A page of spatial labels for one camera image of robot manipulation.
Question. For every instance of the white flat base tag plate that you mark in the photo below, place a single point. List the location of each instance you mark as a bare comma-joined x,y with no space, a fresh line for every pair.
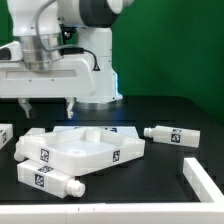
124,130

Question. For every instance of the white square desk top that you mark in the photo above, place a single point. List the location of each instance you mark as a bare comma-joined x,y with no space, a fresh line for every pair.
83,150

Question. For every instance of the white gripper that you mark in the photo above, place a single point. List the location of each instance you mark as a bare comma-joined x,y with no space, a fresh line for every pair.
70,77

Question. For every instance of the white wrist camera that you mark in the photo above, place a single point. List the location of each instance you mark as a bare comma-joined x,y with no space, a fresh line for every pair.
11,52

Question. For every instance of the white L-shaped fence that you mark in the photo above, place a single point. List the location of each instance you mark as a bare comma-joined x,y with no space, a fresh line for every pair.
209,209

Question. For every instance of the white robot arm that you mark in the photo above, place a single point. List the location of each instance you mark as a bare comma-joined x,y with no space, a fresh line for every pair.
62,49

